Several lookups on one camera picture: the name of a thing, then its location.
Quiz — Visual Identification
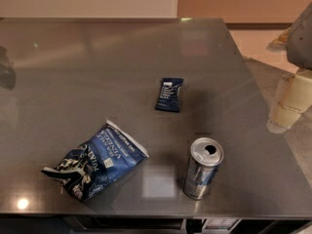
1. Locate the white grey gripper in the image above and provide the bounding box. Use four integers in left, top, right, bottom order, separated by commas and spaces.
266, 2, 312, 134

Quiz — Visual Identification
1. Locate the blue chip bag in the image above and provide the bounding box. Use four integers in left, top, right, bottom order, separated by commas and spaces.
42, 120, 149, 202

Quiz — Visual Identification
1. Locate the silver blue drink can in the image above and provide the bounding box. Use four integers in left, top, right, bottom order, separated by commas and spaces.
183, 137, 224, 200

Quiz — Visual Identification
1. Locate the blue rxbar blueberry bar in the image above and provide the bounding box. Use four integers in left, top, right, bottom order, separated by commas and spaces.
155, 78, 183, 112

